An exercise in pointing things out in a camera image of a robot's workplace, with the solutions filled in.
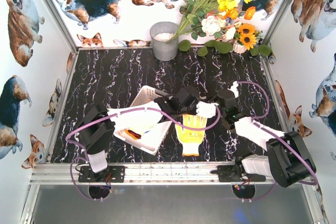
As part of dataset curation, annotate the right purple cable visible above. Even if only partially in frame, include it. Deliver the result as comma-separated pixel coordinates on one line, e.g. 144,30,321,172
237,81,319,201

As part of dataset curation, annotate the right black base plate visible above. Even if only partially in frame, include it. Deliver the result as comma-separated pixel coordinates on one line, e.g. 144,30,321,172
210,164,266,183

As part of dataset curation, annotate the purple cable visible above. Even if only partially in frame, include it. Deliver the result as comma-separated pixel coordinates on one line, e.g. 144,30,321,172
65,104,222,201
237,81,319,201

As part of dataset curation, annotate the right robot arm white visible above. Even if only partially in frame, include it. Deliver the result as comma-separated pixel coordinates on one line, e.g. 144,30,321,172
217,90,318,188

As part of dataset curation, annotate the grey metal bucket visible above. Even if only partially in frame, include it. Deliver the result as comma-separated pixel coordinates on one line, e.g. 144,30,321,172
150,22,179,61

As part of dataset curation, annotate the white storage basket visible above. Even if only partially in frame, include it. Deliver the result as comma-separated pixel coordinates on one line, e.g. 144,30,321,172
111,86,172,155

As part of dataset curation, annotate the artificial flower bouquet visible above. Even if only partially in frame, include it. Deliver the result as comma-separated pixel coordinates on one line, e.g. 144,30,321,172
174,0,273,57

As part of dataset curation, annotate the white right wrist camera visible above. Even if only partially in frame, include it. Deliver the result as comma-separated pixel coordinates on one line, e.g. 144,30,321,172
228,81,239,98

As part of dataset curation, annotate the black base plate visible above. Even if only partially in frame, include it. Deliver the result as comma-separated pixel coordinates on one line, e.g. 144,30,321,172
78,165,125,183
210,164,266,183

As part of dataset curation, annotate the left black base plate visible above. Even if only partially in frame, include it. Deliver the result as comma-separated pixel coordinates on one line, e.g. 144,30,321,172
78,165,125,183

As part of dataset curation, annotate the small white flower pot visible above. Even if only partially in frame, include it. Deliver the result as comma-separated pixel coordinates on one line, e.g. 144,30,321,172
233,42,247,54

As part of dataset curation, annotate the orange dotted white glove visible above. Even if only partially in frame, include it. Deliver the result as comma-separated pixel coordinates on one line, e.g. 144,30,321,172
175,114,207,156

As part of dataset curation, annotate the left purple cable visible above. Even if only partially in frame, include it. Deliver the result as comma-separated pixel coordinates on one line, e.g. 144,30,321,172
65,104,222,201

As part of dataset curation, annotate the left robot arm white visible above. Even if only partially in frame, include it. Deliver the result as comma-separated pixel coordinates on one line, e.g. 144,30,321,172
78,86,220,175

